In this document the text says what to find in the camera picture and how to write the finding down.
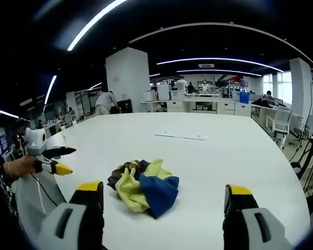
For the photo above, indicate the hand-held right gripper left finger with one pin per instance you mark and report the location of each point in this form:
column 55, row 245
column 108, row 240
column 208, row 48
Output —
column 90, row 208

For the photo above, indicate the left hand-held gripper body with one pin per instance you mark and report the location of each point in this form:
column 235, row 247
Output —
column 34, row 142

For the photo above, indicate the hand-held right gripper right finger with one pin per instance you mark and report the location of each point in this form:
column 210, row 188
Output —
column 238, row 208

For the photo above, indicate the yellow blue brown garment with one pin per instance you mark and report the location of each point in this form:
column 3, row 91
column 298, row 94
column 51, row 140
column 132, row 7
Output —
column 143, row 188

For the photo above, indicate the white template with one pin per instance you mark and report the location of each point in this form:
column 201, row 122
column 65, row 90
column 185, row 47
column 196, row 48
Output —
column 181, row 134

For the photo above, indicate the person's left hand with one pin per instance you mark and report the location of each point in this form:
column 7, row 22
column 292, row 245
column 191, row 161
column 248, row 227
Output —
column 22, row 166

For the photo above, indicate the light grey chair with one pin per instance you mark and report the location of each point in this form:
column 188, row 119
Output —
column 34, row 198

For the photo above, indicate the person's dotted black clothing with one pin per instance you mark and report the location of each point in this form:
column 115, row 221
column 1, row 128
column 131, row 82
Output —
column 6, row 192

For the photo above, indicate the short ceiling light strip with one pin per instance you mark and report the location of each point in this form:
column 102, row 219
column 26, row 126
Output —
column 50, row 89

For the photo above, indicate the black cabinet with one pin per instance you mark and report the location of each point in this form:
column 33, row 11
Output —
column 125, row 106

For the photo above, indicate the black metal stand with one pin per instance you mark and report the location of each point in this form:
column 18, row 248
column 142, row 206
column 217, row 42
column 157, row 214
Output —
column 306, row 161

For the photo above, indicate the white mesh office chair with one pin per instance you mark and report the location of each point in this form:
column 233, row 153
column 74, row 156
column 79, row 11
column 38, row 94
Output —
column 280, row 118

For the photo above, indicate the white square pillar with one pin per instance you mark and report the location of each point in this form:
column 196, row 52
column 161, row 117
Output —
column 127, row 78

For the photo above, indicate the white storage box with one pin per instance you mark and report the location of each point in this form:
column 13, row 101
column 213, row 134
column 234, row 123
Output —
column 149, row 96
column 163, row 92
column 178, row 94

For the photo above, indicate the white desk row with drawers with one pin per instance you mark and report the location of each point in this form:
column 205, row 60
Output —
column 198, row 105

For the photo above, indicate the blue storage box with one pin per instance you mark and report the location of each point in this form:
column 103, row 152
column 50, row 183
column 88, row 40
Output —
column 245, row 98

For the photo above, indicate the long ceiling light strip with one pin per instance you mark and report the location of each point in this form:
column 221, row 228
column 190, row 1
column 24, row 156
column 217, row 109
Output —
column 94, row 23

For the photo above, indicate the curved ceiling light strip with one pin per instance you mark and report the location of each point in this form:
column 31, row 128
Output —
column 219, row 60

